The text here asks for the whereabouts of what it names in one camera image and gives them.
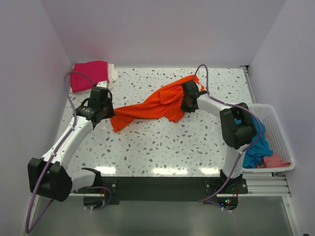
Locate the orange t-shirt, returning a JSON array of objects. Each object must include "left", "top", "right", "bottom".
[{"left": 110, "top": 75, "right": 205, "bottom": 133}]

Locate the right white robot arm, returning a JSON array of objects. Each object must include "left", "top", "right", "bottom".
[{"left": 181, "top": 81, "right": 257, "bottom": 193}]

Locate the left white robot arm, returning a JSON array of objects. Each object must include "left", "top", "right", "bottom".
[{"left": 28, "top": 87, "right": 115, "bottom": 202}]

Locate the folded white t-shirt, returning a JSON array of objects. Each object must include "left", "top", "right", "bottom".
[{"left": 69, "top": 63, "right": 119, "bottom": 94}]

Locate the folded magenta t-shirt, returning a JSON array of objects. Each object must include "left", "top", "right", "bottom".
[{"left": 70, "top": 60, "right": 109, "bottom": 93}]

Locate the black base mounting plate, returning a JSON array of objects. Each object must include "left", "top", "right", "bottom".
[{"left": 73, "top": 176, "right": 248, "bottom": 209}]

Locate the teal t-shirt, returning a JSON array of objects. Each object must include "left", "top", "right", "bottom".
[{"left": 242, "top": 118, "right": 273, "bottom": 169}]

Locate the white plastic laundry basket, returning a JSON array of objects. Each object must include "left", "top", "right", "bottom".
[{"left": 242, "top": 104, "right": 295, "bottom": 173}]

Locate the pink t-shirt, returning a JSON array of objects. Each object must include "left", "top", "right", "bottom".
[{"left": 254, "top": 131, "right": 291, "bottom": 168}]

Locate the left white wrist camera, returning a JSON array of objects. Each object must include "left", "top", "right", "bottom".
[{"left": 96, "top": 81, "right": 109, "bottom": 89}]

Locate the aluminium frame rail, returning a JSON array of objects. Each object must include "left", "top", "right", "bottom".
[{"left": 244, "top": 173, "right": 291, "bottom": 197}]

